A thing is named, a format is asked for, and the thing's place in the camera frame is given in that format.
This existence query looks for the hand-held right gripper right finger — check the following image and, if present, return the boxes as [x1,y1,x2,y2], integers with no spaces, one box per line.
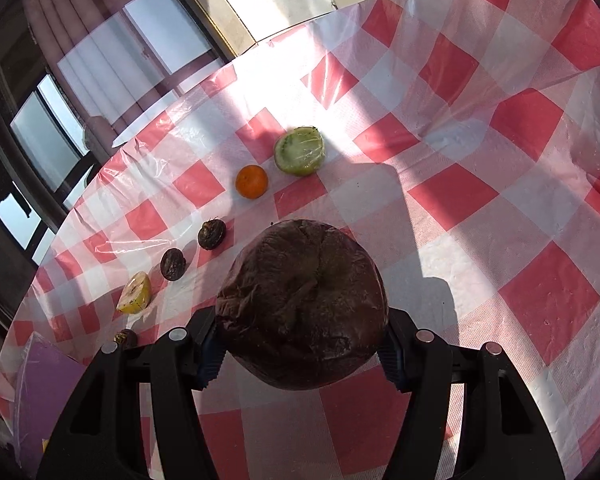
[377,307,568,480]

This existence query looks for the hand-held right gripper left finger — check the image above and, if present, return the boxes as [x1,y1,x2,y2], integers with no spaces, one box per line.
[35,305,226,480]

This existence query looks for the yellow pear piece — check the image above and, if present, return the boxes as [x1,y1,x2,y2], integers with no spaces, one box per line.
[116,271,152,316]

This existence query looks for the dark red apple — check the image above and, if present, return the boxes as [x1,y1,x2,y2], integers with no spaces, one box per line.
[215,219,390,392]

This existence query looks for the purple-rimmed cardboard box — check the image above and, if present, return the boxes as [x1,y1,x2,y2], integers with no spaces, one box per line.
[15,337,88,466]

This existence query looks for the orange mandarin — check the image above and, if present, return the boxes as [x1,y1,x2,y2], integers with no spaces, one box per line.
[235,164,269,200]

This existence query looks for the green kiwi half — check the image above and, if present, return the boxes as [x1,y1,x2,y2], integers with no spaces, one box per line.
[273,126,327,177]

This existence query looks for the red white checkered tablecloth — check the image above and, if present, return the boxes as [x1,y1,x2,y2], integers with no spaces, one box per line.
[0,0,600,480]

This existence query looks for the pale pink curtain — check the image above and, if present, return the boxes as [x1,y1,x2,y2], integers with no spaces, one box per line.
[20,0,221,128]

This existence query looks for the dark window frame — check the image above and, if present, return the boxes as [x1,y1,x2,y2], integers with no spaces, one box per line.
[0,10,106,291]

